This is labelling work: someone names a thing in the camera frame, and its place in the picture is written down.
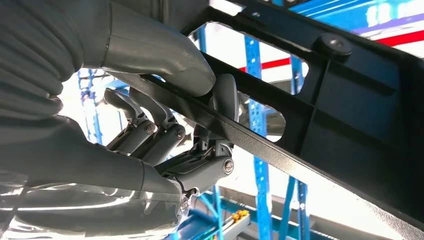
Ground blue metal shelf rack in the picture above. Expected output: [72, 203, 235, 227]
[77, 0, 424, 240]

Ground red barrier belt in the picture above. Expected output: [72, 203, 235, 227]
[238, 29, 424, 73]

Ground small yellow parts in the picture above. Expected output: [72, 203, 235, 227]
[231, 209, 250, 222]

